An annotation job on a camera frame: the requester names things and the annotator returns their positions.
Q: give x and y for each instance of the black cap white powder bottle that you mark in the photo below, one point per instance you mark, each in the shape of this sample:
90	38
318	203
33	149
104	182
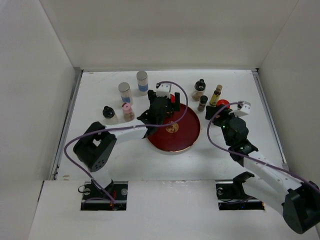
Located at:
110	117

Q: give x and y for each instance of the tall yellow label bottle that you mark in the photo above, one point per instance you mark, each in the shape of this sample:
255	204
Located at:
216	95

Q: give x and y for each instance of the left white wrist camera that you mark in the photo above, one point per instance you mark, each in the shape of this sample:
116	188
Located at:
163	90

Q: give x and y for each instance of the silver lid blue label jar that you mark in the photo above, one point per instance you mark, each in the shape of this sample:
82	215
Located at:
142	82

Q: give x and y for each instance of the black cap brown spice bottle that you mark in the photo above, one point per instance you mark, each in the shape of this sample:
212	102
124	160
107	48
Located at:
199	89

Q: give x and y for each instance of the red lid sauce jar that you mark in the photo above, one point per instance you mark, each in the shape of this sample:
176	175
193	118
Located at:
170	106
223	102

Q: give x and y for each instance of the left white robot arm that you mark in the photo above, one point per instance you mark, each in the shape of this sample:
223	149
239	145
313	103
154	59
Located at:
95	146

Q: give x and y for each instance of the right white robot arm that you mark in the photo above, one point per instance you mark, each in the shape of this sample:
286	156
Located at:
293	197

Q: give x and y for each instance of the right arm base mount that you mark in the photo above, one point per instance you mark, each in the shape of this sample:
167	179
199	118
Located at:
232	197

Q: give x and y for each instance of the small black lid spice jar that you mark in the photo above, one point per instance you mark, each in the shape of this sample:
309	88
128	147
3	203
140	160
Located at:
202	103

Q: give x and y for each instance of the round red tray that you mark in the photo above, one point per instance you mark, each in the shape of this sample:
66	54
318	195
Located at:
179	136

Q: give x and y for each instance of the pink lid spice bottle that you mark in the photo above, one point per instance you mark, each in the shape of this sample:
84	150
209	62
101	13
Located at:
128	113

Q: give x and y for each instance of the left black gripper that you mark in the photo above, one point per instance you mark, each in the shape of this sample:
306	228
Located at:
173	107

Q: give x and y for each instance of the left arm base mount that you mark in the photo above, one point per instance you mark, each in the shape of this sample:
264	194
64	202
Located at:
94	199

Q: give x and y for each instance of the silver lid spice jar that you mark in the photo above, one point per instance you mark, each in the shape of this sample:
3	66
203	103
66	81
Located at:
125	93

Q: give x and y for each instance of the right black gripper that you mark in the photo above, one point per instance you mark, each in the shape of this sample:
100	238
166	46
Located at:
223	114

